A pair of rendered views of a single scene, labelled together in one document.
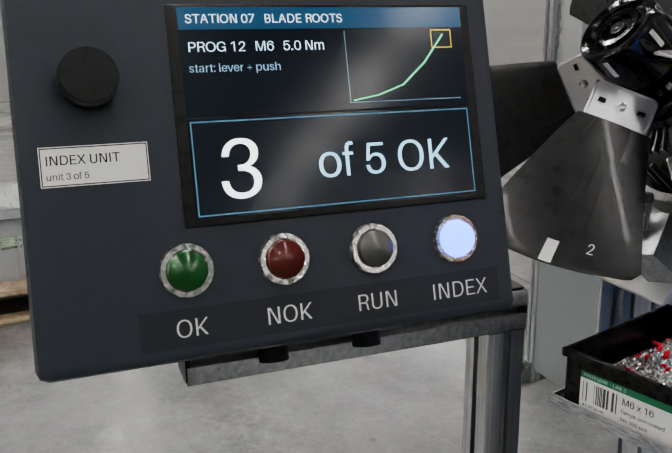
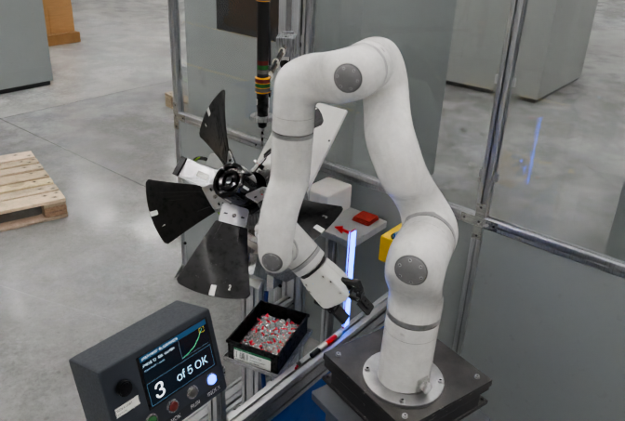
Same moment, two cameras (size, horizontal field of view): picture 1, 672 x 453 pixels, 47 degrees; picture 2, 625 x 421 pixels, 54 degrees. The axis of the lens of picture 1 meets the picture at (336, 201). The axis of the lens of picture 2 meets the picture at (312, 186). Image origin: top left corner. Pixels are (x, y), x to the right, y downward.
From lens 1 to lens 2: 0.98 m
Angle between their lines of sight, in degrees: 31
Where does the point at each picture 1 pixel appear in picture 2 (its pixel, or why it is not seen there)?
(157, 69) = (137, 375)
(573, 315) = not seen: hidden behind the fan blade
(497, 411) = (219, 401)
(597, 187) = (229, 257)
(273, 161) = (166, 383)
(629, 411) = (252, 360)
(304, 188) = (175, 386)
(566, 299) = (203, 230)
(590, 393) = (238, 354)
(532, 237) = (205, 284)
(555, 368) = not seen: hidden behind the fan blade
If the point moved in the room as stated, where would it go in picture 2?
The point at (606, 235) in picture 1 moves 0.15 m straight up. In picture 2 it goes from (234, 279) to (234, 236)
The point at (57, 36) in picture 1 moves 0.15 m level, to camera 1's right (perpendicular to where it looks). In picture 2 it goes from (113, 380) to (194, 355)
